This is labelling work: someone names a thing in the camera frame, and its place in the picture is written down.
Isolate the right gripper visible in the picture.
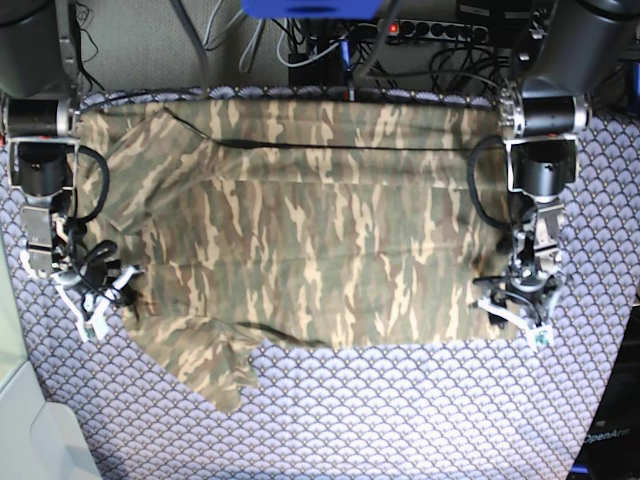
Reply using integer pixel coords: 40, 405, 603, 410
20, 205, 140, 342

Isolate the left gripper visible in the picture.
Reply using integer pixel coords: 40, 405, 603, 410
473, 199, 565, 350

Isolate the camouflage T-shirt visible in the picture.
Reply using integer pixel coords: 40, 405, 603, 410
79, 100, 517, 413

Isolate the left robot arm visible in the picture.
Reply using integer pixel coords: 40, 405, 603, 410
466, 1, 639, 351

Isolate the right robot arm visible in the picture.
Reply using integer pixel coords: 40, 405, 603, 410
1, 0, 140, 342

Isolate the fan-patterned purple tablecloth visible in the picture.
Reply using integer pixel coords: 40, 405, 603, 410
1, 113, 639, 479

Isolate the black OpenArm box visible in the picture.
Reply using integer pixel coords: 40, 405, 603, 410
568, 318, 639, 479

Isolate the white plastic bin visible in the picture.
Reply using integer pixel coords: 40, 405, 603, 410
1, 252, 101, 479

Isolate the red black table clamp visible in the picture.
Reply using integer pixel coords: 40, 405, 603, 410
344, 88, 357, 102

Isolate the blue clamp handle right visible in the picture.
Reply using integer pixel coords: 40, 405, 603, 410
626, 62, 640, 101

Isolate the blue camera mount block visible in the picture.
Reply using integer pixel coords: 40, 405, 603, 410
241, 0, 382, 19

